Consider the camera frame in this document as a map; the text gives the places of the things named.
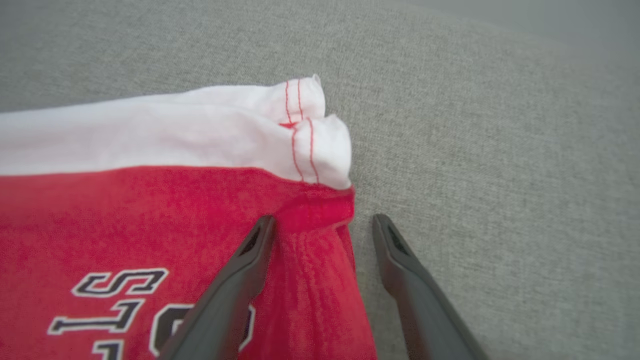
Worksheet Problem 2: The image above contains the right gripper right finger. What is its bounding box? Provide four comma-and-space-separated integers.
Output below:
372, 213, 489, 360

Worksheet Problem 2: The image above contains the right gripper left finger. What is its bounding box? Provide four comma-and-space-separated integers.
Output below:
157, 214, 278, 360

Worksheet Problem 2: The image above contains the red jersey with black lettering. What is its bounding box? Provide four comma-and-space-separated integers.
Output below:
0, 74, 379, 360

